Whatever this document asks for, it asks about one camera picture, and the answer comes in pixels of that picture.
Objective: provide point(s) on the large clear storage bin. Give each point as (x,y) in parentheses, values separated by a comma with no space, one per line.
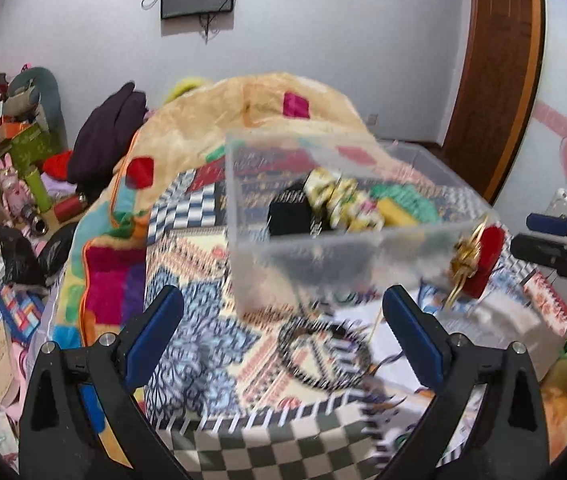
(428,165)

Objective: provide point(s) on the clear plastic box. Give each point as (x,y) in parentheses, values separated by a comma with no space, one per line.
(313,265)

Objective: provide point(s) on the printed patchwork bedsheet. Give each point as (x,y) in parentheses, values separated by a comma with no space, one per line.
(203,320)

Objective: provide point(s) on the wall socket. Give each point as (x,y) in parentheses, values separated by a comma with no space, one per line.
(372,119)

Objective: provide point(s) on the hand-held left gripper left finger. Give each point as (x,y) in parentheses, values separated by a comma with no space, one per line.
(156,327)

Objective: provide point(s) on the dark purple garment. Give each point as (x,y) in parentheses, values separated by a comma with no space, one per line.
(108,130)

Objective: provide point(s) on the black white striped headband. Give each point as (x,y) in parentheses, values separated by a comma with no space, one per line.
(293,360)

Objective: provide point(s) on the red cloth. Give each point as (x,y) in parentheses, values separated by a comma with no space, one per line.
(58,162)

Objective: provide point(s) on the beige blanket coloured squares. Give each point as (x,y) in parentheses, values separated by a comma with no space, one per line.
(188,130)

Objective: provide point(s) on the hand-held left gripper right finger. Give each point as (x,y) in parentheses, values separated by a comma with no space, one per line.
(416,337)

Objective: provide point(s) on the patterned yellow white scrunchie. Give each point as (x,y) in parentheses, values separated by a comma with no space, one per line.
(346,205)

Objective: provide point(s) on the yellow green plush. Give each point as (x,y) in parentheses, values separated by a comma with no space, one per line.
(186,87)

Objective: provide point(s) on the grey pillow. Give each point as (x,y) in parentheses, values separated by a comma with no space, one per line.
(48,90)

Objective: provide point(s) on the green patterned box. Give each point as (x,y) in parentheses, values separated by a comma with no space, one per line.
(20,145)

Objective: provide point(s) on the black bag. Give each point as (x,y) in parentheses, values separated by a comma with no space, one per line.
(23,260)

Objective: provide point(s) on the wooden door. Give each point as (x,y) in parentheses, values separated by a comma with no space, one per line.
(498,60)

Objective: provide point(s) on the colourful block box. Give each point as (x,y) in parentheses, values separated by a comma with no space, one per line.
(18,312)

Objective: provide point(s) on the pink bunny plush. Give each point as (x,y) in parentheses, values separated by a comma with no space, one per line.
(13,185)

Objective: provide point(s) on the black cloth item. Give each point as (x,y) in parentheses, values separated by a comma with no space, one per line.
(291,217)

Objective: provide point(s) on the green scrunchie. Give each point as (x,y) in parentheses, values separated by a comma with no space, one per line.
(413,200)

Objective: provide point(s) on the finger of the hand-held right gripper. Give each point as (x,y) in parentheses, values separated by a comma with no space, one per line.
(546,223)
(531,249)

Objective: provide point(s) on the green cylinder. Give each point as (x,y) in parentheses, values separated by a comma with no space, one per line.
(39,187)

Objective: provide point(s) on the red cylinder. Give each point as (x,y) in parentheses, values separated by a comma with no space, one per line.
(69,207)

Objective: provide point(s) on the yellow soft item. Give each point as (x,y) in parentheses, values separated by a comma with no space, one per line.
(396,212)

